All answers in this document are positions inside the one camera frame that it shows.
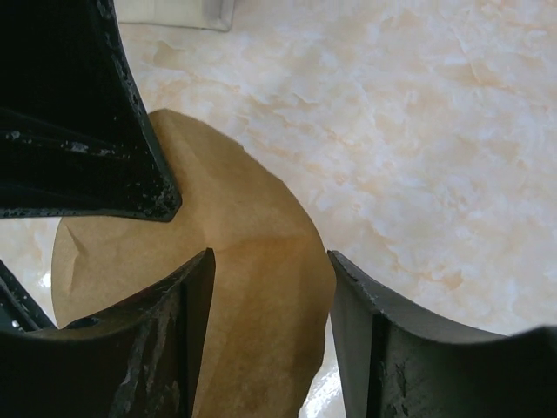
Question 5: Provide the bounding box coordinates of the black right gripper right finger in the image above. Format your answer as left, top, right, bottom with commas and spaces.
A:
329, 251, 556, 418

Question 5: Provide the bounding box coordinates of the cream canvas tote bag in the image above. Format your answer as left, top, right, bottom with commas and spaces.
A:
114, 0, 235, 32

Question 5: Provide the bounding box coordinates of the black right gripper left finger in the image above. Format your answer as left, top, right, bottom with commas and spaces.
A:
1, 249, 215, 417

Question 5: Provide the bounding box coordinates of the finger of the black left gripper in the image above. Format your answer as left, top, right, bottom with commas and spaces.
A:
0, 261, 55, 333
1, 0, 182, 222

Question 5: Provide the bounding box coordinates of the brown paper filter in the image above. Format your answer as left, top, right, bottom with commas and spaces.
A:
51, 110, 336, 417

